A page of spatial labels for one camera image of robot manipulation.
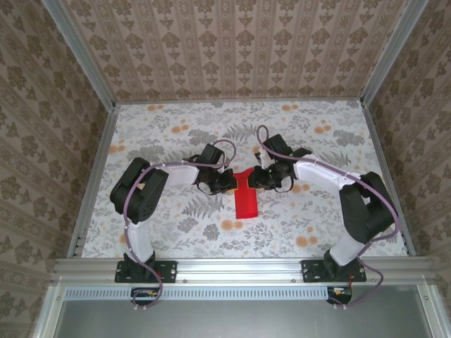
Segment floral patterned table cover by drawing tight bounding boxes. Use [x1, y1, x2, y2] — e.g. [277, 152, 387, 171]
[82, 101, 408, 258]

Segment red paper sheet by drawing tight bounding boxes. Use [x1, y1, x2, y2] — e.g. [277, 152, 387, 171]
[234, 168, 259, 221]

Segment aluminium side rail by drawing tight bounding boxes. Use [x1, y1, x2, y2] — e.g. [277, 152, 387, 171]
[362, 101, 416, 257]
[66, 104, 119, 260]

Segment aluminium upright post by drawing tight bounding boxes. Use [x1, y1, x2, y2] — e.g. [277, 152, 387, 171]
[359, 0, 433, 106]
[44, 0, 117, 108]

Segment thin aluminium rail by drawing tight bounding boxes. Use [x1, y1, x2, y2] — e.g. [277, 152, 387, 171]
[114, 99, 366, 106]

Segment small black electronics board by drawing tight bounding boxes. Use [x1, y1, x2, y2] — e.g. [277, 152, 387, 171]
[132, 287, 159, 306]
[327, 287, 353, 304]

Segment grey metal sheet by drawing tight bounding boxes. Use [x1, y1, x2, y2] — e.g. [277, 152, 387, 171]
[52, 285, 438, 338]

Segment aluminium lower frame rail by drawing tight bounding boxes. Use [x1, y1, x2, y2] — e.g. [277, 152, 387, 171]
[417, 284, 451, 338]
[33, 284, 66, 338]

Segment slotted pale cable duct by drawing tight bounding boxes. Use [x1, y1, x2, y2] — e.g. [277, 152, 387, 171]
[65, 285, 355, 300]

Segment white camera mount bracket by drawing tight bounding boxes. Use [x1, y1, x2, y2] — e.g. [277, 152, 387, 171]
[254, 147, 271, 167]

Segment wide aluminium cross rail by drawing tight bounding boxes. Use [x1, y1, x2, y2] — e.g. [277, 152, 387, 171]
[51, 256, 436, 284]

